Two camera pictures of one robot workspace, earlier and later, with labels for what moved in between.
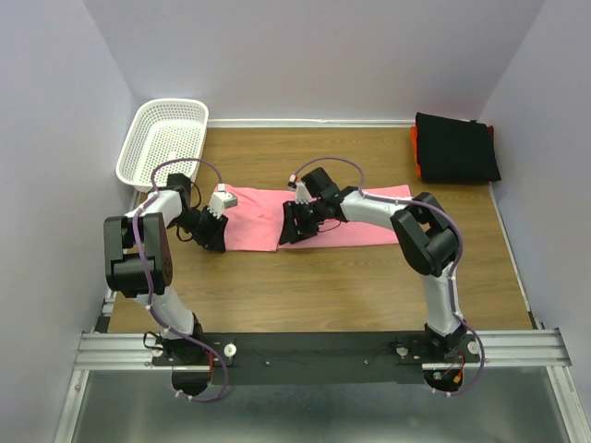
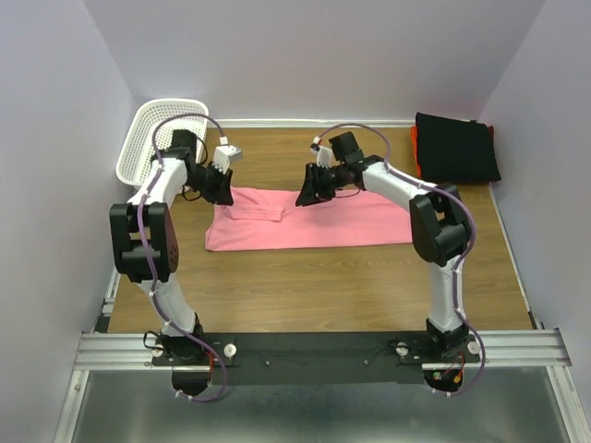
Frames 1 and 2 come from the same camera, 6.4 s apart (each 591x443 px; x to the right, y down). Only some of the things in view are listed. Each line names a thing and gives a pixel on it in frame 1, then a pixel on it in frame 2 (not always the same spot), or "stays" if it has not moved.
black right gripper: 290,233 to 312,190
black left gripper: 216,238 to 222,193
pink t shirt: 254,224 stays
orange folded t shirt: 414,138 stays
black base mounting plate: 322,358 stays
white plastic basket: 162,129 stays
